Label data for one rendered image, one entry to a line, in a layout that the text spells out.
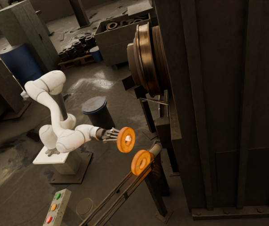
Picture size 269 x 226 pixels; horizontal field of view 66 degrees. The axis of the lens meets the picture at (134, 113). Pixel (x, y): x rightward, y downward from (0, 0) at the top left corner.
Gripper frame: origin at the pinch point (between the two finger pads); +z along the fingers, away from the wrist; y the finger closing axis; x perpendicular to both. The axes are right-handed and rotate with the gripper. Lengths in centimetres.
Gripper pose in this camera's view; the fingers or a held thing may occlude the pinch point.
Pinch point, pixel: (125, 137)
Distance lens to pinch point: 126.7
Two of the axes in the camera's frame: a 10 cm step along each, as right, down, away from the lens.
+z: 8.4, 0.6, -5.3
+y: -4.3, 6.6, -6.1
